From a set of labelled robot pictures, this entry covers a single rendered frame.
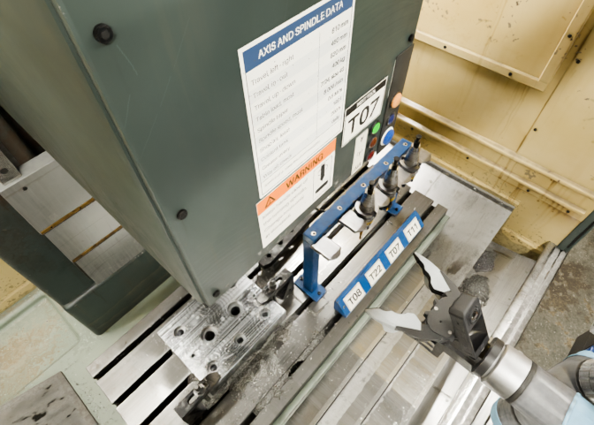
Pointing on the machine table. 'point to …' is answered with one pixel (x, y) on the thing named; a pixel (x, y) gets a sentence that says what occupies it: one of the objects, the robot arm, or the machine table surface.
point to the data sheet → (297, 86)
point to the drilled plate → (255, 330)
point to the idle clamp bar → (284, 245)
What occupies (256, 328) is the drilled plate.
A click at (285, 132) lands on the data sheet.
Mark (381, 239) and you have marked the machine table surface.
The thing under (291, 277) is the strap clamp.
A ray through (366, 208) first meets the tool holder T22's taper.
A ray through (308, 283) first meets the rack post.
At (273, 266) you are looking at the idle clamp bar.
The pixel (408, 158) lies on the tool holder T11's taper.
